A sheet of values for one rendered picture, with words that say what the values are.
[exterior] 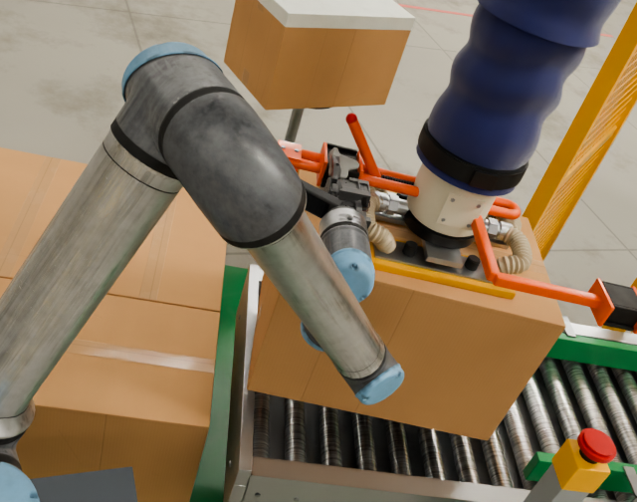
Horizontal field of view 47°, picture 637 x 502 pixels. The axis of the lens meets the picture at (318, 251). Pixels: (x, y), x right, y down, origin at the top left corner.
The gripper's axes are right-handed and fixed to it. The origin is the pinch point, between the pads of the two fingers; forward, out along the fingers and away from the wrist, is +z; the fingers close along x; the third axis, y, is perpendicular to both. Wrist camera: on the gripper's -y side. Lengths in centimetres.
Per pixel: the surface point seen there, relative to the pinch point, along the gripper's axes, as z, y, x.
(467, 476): -23, 53, -66
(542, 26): -12, 26, 41
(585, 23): -11, 33, 43
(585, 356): 23, 100, -62
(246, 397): -14, -5, -59
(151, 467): -19, -24, -85
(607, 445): -49, 55, -16
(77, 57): 262, -101, -121
